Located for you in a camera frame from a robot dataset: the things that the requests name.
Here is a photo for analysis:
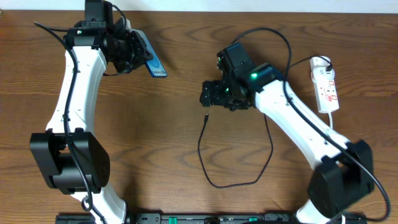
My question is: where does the blue Galaxy smartphone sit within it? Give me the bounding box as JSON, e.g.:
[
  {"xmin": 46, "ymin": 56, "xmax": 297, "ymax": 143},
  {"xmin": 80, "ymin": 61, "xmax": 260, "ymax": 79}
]
[{"xmin": 136, "ymin": 29, "xmax": 168, "ymax": 78}]

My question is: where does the black USB charger cable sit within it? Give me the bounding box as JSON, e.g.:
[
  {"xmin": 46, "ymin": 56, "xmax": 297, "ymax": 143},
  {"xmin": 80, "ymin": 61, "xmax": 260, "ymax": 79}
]
[{"xmin": 197, "ymin": 55, "xmax": 333, "ymax": 190}]

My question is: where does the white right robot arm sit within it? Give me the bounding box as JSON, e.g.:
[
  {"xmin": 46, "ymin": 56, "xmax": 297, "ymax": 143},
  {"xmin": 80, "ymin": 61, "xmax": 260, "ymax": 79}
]
[{"xmin": 200, "ymin": 42, "xmax": 375, "ymax": 223}]

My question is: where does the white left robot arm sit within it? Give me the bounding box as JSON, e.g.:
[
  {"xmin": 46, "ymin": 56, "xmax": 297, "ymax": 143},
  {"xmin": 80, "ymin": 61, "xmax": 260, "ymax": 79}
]
[{"xmin": 30, "ymin": 0, "xmax": 167, "ymax": 223}]

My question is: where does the white power strip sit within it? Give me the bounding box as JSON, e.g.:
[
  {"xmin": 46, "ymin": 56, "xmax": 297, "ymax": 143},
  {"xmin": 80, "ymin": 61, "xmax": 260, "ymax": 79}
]
[{"xmin": 310, "ymin": 56, "xmax": 340, "ymax": 113}]

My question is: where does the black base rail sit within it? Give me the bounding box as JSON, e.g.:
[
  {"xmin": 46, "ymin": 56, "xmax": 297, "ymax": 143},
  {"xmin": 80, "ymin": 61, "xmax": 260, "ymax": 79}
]
[{"xmin": 55, "ymin": 212, "xmax": 299, "ymax": 224}]

